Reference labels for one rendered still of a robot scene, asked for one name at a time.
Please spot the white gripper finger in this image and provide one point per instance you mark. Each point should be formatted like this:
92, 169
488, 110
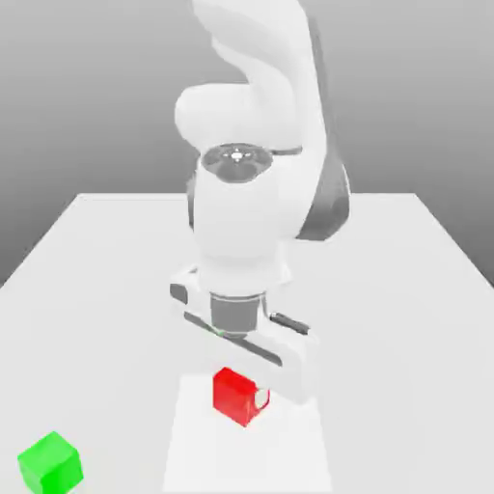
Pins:
261, 398

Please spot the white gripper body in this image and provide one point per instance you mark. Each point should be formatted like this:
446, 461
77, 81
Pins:
293, 366

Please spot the small red cube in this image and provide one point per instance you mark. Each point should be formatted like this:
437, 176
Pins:
231, 397

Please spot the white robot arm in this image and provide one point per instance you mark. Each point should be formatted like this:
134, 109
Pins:
235, 216

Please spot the small green cube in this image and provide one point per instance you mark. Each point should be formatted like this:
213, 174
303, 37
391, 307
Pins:
50, 465

